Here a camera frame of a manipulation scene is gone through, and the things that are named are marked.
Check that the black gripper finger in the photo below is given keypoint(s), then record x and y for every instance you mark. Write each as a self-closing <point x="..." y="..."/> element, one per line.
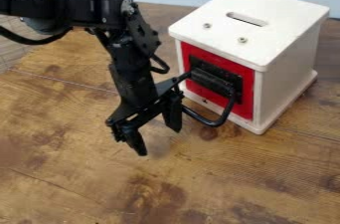
<point x="131" y="136"/>
<point x="172" y="111"/>

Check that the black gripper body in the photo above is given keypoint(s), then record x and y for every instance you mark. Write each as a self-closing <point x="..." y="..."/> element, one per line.
<point x="132" y="46"/>

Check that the black metal drawer handle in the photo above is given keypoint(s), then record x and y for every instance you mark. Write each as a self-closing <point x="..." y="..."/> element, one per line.
<point x="217" y="86"/>

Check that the red drawer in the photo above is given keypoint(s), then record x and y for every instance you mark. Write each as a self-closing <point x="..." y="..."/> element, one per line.
<point x="195" y="56"/>

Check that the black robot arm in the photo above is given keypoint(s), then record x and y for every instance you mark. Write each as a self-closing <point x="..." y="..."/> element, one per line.
<point x="116" y="22"/>

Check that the white wooden box cabinet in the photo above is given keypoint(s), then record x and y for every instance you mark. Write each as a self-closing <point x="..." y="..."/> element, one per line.
<point x="263" y="40"/>

